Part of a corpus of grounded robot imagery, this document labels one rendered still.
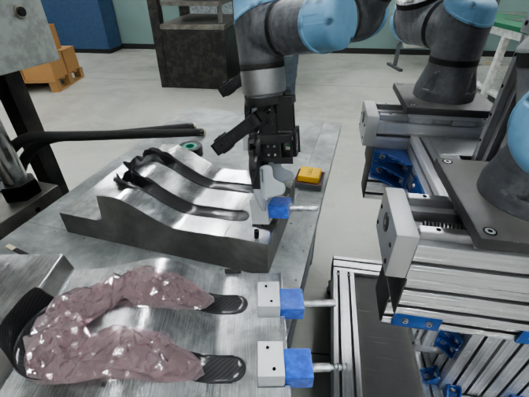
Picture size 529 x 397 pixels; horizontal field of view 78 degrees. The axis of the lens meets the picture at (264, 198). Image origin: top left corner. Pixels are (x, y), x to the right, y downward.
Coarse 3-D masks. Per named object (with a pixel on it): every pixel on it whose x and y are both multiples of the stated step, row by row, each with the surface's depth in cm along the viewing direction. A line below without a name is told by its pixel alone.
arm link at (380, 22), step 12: (360, 0) 48; (372, 0) 48; (384, 0) 48; (360, 12) 48; (372, 12) 50; (384, 12) 53; (360, 24) 49; (372, 24) 52; (384, 24) 56; (360, 36) 52
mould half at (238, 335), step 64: (0, 256) 56; (64, 256) 57; (0, 320) 46; (128, 320) 47; (192, 320) 50; (256, 320) 52; (0, 384) 42; (64, 384) 41; (128, 384) 40; (192, 384) 43; (256, 384) 44
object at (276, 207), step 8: (256, 200) 63; (272, 200) 65; (280, 200) 65; (288, 200) 64; (256, 208) 64; (272, 208) 63; (280, 208) 63; (288, 208) 63; (296, 208) 64; (304, 208) 63; (312, 208) 63; (256, 216) 65; (264, 216) 64; (272, 216) 64; (280, 216) 63; (288, 216) 63
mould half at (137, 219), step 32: (192, 160) 84; (96, 192) 81; (128, 192) 68; (192, 192) 76; (224, 192) 77; (96, 224) 73; (128, 224) 70; (160, 224) 67; (192, 224) 67; (224, 224) 67; (192, 256) 70; (224, 256) 67; (256, 256) 64
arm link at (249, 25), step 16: (240, 0) 48; (256, 0) 47; (272, 0) 48; (240, 16) 49; (256, 16) 48; (240, 32) 50; (256, 32) 48; (240, 48) 51; (256, 48) 50; (240, 64) 53; (256, 64) 51; (272, 64) 51
